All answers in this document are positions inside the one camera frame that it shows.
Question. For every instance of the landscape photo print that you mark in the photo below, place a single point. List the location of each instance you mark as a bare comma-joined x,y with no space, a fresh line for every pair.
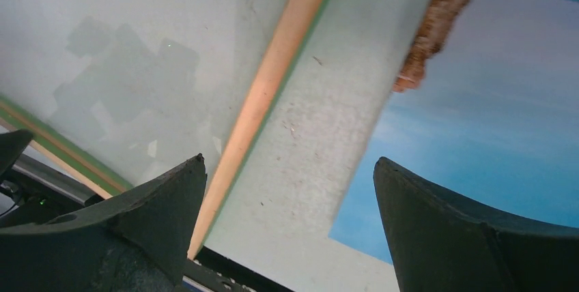
495,119

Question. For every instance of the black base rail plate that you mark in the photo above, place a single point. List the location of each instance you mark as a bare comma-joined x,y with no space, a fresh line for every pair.
226,272

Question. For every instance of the wooden picture frame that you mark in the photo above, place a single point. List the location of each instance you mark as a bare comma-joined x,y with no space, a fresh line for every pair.
119,91

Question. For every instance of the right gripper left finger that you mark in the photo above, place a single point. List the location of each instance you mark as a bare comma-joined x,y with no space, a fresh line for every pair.
122,240

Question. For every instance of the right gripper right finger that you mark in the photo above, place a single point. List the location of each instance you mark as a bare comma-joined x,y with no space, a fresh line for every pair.
440,240

